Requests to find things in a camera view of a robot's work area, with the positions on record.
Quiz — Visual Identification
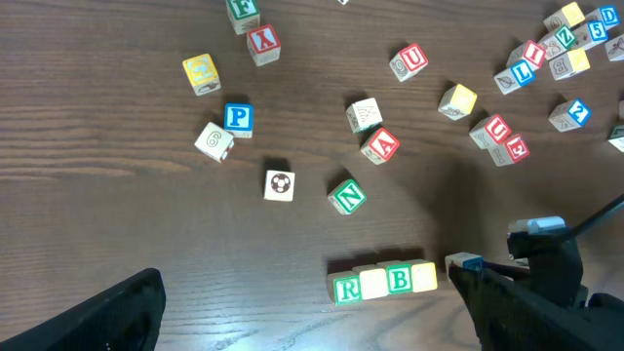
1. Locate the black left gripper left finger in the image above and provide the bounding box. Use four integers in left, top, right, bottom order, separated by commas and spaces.
1, 268, 166, 351

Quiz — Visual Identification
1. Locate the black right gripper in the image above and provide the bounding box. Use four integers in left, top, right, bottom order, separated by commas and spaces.
508, 226, 623, 312

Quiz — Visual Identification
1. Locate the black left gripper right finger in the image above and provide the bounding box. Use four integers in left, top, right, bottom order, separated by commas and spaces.
448, 262, 623, 351

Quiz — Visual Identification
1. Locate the blue T block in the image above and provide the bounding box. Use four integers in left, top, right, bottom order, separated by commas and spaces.
445, 252, 484, 276

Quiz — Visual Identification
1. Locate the green B block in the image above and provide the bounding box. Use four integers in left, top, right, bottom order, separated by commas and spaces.
376, 260, 412, 294

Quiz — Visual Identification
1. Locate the yellow O block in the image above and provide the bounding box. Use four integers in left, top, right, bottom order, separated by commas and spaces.
353, 264, 389, 300

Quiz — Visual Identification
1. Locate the green R block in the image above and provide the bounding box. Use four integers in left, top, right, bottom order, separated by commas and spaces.
327, 271, 363, 306

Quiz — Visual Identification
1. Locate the red E block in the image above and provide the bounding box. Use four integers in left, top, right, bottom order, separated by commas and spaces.
488, 134, 530, 167

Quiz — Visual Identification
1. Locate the red U block lower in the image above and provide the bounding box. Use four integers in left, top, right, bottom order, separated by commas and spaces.
469, 114, 512, 149

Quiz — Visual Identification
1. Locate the red u block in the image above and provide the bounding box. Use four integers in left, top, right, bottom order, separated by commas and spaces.
469, 114, 512, 149
389, 43, 429, 82

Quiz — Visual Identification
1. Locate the blue 2 block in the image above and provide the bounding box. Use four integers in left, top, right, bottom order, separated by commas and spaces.
548, 98, 592, 133

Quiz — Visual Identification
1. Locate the blue L block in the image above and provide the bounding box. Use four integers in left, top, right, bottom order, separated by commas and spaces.
493, 59, 535, 95

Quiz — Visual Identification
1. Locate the plain wooden block left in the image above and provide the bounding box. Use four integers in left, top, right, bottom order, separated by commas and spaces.
194, 122, 234, 163

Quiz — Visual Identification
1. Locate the yellow hammer block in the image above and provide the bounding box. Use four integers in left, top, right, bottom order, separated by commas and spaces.
549, 49, 591, 81

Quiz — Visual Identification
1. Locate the monkey picture wooden block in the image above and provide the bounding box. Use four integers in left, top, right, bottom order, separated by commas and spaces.
264, 170, 295, 202

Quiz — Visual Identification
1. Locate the green N block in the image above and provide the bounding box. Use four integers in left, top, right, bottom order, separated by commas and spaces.
328, 179, 367, 215

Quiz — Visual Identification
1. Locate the red I block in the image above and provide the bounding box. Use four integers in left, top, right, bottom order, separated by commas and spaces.
506, 40, 546, 71

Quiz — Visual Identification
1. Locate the red A block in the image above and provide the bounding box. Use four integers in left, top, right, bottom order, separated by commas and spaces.
360, 127, 400, 165

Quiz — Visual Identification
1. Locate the green Z block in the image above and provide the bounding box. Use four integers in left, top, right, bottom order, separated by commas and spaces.
538, 24, 576, 60

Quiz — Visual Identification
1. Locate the blue P block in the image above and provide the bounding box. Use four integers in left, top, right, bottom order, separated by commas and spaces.
224, 102, 254, 138

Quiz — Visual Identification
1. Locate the blue 5 block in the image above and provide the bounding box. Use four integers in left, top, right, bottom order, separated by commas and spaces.
570, 20, 608, 50

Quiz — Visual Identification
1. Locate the plain green-edged block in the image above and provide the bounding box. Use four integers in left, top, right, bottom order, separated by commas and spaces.
345, 97, 383, 134

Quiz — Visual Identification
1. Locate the red U block upper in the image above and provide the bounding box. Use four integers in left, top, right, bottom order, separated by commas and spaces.
389, 43, 429, 82

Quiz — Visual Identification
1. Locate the blue D block upper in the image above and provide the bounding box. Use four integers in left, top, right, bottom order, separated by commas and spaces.
585, 5, 621, 30

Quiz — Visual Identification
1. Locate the red Y block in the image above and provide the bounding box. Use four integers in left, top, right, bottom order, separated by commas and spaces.
247, 24, 282, 66

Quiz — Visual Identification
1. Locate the green F block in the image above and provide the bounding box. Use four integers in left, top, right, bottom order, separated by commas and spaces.
225, 0, 260, 35

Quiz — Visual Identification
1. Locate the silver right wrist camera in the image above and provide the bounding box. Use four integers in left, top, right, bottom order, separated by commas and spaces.
508, 216, 566, 234

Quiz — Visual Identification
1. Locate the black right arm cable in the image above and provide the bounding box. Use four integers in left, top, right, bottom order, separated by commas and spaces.
560, 193, 624, 243

